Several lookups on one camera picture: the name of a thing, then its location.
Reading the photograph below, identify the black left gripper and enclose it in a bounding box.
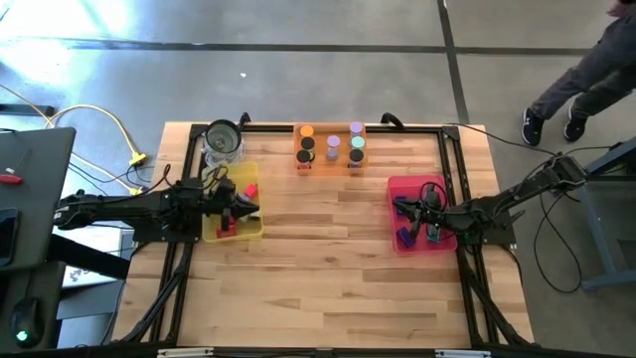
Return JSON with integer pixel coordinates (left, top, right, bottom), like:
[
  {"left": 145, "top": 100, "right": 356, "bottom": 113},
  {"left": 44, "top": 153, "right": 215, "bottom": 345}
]
[{"left": 201, "top": 177, "right": 261, "bottom": 221}]

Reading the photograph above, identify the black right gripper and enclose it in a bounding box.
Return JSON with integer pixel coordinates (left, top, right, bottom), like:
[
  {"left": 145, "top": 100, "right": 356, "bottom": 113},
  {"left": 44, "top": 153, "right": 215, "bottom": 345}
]
[{"left": 393, "top": 191, "right": 451, "bottom": 241}]

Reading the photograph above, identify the yellow plastic bin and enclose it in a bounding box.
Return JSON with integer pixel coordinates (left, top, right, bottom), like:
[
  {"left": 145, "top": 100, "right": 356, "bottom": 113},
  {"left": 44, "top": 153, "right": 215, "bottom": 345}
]
[{"left": 201, "top": 161, "right": 264, "bottom": 244}]

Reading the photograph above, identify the pink plastic bin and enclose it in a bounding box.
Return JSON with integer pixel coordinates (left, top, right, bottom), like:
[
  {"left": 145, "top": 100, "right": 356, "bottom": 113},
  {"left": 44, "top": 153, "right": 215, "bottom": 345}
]
[{"left": 387, "top": 173, "right": 459, "bottom": 258}]

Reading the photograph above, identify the white cup black rim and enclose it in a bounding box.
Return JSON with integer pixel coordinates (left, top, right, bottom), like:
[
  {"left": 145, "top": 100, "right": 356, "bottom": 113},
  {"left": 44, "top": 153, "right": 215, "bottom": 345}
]
[{"left": 204, "top": 118, "right": 243, "bottom": 154}]

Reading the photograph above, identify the orange plastic bin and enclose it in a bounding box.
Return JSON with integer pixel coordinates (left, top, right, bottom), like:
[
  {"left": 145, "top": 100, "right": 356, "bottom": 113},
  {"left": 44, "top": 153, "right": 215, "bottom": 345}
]
[{"left": 292, "top": 122, "right": 369, "bottom": 177}]

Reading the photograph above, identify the white paper sheet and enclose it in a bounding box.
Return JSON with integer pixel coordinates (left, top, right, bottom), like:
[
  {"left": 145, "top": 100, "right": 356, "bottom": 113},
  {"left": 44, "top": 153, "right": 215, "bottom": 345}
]
[{"left": 63, "top": 226, "right": 125, "bottom": 289}]

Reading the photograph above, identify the grey metal stand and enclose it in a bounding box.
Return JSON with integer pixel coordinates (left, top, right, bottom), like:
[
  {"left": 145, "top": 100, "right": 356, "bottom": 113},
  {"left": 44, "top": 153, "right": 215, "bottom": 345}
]
[{"left": 578, "top": 136, "right": 636, "bottom": 292}]

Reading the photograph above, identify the black side desk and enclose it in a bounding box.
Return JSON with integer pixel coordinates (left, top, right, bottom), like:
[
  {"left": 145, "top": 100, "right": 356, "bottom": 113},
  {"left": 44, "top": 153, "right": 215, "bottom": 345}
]
[{"left": 0, "top": 126, "right": 131, "bottom": 352}]

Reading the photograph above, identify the person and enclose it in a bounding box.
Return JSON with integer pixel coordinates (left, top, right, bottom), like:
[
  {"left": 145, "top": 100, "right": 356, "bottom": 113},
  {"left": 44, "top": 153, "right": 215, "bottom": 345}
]
[{"left": 521, "top": 0, "right": 636, "bottom": 148}]

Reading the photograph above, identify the black floor strip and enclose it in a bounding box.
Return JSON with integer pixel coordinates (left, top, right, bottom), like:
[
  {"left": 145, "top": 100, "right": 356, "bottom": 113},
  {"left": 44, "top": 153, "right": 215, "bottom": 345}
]
[{"left": 0, "top": 102, "right": 56, "bottom": 116}]

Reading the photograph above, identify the black phone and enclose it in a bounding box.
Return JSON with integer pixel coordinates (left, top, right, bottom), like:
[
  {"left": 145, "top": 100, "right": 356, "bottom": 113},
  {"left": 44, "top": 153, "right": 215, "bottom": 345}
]
[{"left": 0, "top": 207, "right": 21, "bottom": 269}]

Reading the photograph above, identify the black computer mouse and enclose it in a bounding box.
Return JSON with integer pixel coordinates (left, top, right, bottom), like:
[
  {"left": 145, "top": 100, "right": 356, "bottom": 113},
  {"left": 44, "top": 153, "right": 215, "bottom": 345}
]
[{"left": 9, "top": 296, "right": 45, "bottom": 348}]

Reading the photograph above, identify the black right camera cable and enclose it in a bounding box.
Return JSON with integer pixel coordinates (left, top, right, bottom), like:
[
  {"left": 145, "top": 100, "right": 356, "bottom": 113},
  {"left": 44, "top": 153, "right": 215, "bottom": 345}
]
[{"left": 419, "top": 180, "right": 459, "bottom": 245}]

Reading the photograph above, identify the black camera cable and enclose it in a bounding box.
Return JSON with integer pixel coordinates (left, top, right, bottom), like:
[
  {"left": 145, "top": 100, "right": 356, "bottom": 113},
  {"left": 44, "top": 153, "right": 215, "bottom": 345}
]
[
  {"left": 419, "top": 180, "right": 459, "bottom": 245},
  {"left": 126, "top": 163, "right": 231, "bottom": 195}
]

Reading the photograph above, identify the black left camera cable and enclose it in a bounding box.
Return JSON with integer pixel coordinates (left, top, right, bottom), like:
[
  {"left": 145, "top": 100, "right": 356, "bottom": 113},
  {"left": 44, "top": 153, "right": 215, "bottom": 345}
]
[{"left": 126, "top": 163, "right": 231, "bottom": 195}]

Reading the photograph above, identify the black aluminium rig frame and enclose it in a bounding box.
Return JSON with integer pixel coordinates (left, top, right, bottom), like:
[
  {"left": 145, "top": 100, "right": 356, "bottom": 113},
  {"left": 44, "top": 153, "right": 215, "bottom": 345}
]
[{"left": 112, "top": 112, "right": 534, "bottom": 349}]

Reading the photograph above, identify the yellow power cable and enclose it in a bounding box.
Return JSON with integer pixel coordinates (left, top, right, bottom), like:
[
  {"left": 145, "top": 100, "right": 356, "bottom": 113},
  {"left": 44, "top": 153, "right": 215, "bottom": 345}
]
[{"left": 0, "top": 83, "right": 149, "bottom": 196}]

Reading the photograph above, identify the black floor cable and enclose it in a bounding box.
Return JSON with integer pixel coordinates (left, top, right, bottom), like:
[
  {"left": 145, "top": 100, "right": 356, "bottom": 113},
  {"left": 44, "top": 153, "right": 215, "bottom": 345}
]
[{"left": 532, "top": 191, "right": 583, "bottom": 294}]

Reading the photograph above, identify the white frame bracket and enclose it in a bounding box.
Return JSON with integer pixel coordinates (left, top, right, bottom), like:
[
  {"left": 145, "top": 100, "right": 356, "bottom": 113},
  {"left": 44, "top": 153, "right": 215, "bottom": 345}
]
[
  {"left": 156, "top": 347, "right": 215, "bottom": 358},
  {"left": 434, "top": 349, "right": 492, "bottom": 358}
]

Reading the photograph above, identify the red-handled screwdriver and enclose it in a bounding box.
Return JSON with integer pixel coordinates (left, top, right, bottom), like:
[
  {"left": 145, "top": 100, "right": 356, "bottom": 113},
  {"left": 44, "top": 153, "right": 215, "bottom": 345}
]
[{"left": 0, "top": 166, "right": 25, "bottom": 186}]

